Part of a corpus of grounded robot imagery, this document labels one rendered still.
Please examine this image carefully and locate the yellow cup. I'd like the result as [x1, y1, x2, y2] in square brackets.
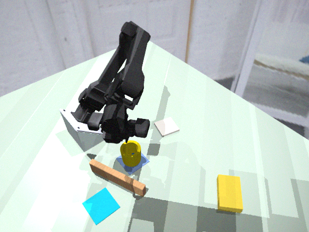
[120, 140, 141, 167]

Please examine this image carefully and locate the white flat square tile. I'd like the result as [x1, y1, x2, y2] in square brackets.
[154, 117, 180, 137]

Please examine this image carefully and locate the yellow rectangular block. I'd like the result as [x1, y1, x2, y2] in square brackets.
[217, 174, 243, 213]

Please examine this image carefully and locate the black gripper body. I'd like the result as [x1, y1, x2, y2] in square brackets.
[87, 111, 150, 138]

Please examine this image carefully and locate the tan wooden bar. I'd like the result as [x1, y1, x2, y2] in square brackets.
[89, 159, 146, 197]

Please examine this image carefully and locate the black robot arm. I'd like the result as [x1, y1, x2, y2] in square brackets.
[71, 21, 151, 144]

